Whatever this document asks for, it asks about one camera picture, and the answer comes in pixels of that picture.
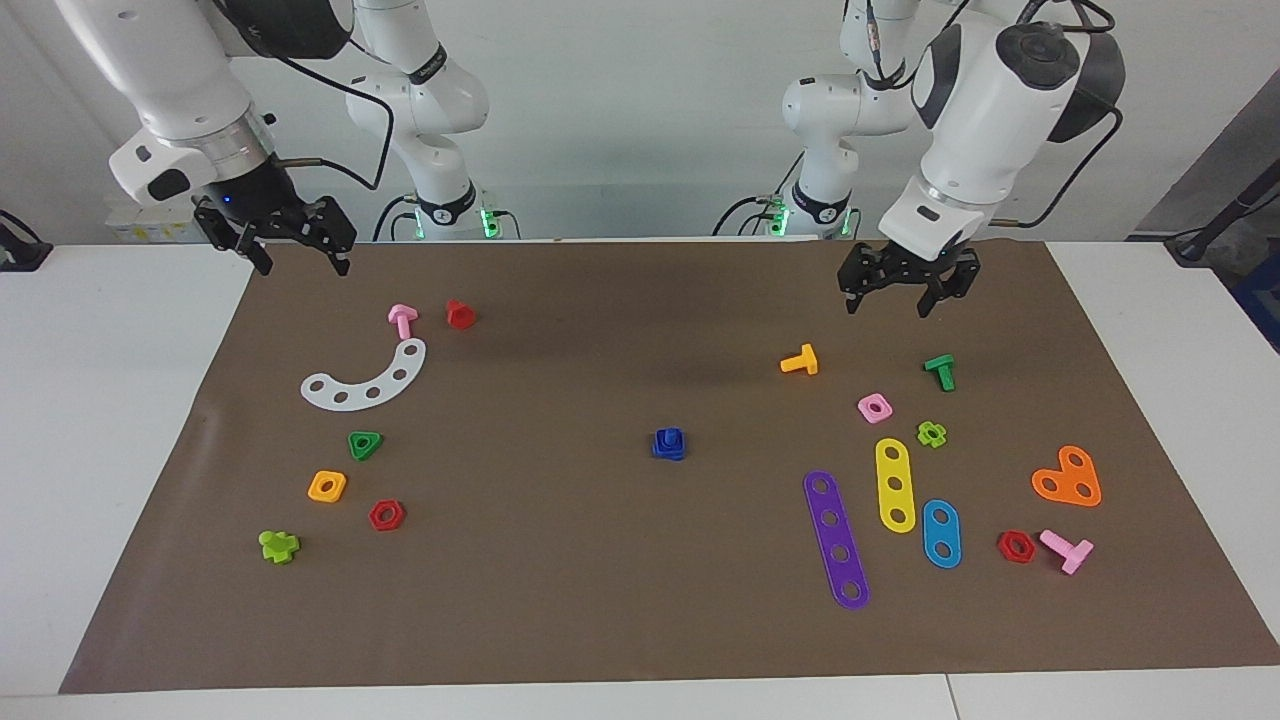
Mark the white labelled box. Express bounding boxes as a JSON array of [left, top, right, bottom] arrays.
[[105, 198, 201, 243]]

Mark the white curved five-hole plate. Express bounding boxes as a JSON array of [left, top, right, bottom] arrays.
[[300, 338, 428, 412]]

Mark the yellow three-hole plate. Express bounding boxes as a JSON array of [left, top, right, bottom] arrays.
[[875, 437, 917, 534]]

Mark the orange heart-shaped plate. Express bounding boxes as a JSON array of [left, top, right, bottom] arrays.
[[1031, 445, 1103, 508]]

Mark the blue two-hole plate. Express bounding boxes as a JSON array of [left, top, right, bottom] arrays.
[[921, 499, 962, 570]]

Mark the black table clamp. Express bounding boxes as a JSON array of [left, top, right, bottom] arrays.
[[0, 210, 53, 273]]

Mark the purple four-hole plate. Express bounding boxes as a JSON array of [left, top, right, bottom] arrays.
[[803, 470, 871, 611]]

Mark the black stand pole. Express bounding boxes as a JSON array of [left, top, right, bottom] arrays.
[[1165, 165, 1280, 266]]

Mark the blue crate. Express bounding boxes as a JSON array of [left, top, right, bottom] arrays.
[[1232, 255, 1280, 353]]

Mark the brown table mat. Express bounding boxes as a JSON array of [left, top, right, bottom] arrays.
[[58, 238, 1280, 695]]

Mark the black base cable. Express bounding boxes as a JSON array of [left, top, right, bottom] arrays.
[[712, 192, 796, 239], [372, 193, 421, 243]]

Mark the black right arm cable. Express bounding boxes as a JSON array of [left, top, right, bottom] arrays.
[[215, 0, 396, 193]]

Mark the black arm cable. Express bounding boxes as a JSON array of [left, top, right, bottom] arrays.
[[215, 0, 396, 193], [985, 0, 1128, 229]]

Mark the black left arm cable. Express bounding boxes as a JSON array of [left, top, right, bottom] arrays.
[[985, 0, 1128, 229]]

